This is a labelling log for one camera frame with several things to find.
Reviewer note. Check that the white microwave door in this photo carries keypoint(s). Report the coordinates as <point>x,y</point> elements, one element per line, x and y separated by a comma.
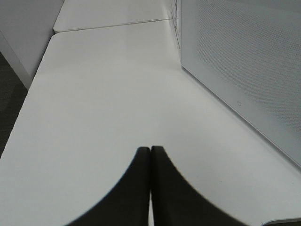
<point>248,53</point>

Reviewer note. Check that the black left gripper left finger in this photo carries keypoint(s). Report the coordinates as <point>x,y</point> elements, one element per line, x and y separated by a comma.
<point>127,203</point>

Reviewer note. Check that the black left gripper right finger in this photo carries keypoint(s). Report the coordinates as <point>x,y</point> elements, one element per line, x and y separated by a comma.
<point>175,202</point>

